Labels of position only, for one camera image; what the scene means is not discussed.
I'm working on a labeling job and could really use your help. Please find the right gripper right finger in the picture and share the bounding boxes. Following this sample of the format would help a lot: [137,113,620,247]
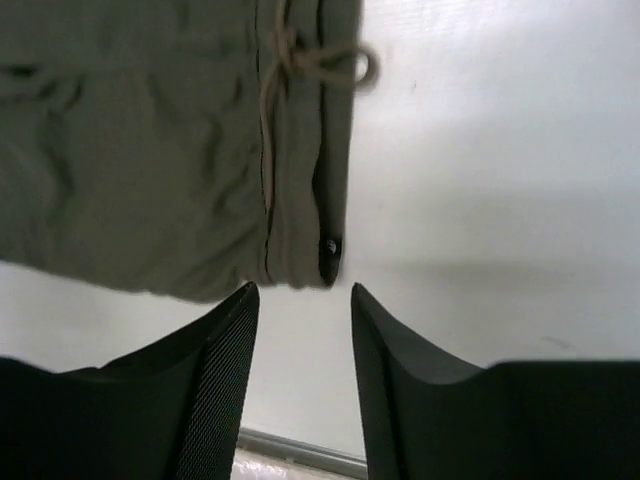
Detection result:
[351,285,639,480]

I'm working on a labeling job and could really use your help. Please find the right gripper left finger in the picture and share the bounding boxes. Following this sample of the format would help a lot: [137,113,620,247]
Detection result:
[1,283,259,479]

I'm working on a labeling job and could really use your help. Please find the olive green shorts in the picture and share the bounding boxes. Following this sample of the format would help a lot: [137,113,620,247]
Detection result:
[1,1,378,302]

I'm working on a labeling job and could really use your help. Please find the aluminium frame rail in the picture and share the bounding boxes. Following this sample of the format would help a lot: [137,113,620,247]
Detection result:
[237,428,368,479]

